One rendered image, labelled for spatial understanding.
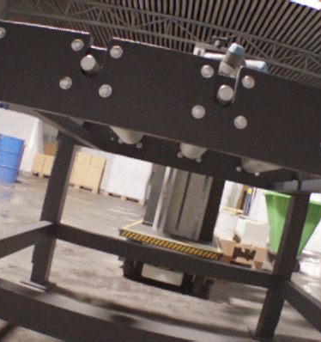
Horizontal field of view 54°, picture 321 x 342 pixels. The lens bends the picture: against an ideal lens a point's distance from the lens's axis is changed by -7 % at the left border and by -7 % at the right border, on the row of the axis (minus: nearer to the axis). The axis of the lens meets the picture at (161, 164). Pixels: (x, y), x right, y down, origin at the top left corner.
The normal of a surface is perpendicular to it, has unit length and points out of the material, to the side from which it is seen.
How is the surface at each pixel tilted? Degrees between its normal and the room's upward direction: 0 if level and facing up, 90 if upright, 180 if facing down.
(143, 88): 90
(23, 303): 90
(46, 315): 90
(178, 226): 90
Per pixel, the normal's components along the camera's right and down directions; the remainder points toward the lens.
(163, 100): -0.01, -0.07
